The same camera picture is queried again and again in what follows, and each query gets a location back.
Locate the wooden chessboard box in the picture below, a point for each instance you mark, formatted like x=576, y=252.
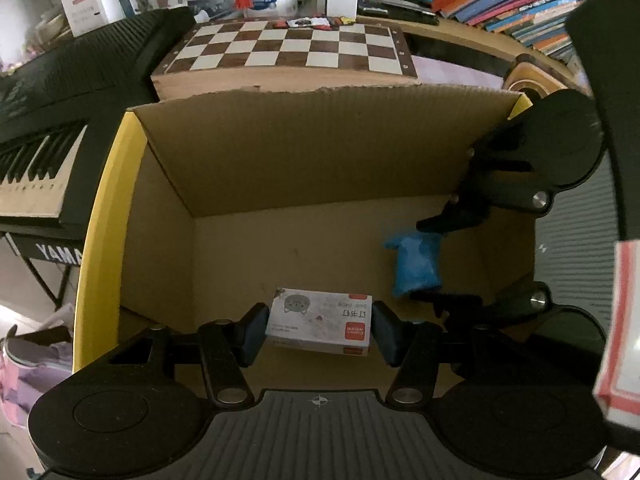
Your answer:
x=272, y=55

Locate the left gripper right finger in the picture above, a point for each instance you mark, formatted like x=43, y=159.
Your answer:
x=413, y=348

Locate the black Yamaha keyboard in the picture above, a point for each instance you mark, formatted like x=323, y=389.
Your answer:
x=59, y=117

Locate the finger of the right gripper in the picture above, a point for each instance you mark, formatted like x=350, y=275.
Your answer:
x=516, y=302
x=466, y=212

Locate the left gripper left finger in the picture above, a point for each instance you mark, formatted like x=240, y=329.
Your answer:
x=226, y=348

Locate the blue object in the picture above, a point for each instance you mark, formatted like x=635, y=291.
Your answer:
x=417, y=262

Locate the yellow cardboard box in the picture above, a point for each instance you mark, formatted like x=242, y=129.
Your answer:
x=210, y=204

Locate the brown retro radio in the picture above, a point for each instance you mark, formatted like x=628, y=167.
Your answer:
x=535, y=78

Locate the white staples box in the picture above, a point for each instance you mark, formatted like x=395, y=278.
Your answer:
x=327, y=322

